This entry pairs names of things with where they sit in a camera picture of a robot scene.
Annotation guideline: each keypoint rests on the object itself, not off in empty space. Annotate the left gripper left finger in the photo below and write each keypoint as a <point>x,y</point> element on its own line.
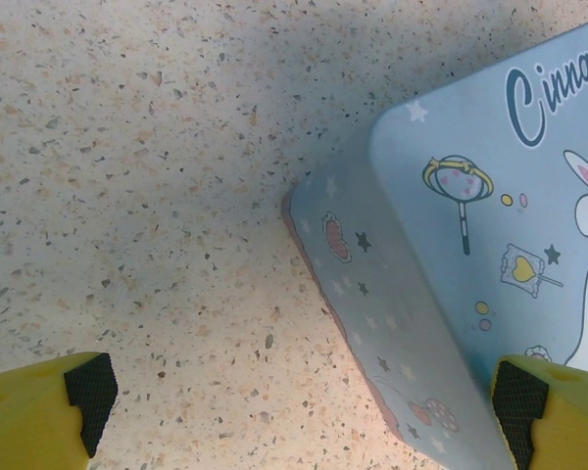
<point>29,421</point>

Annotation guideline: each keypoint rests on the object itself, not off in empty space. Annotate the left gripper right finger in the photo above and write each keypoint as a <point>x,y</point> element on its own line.
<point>563,421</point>

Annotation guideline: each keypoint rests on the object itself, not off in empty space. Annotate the blue cartoon tin box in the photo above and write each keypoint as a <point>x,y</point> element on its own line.
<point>421,196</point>

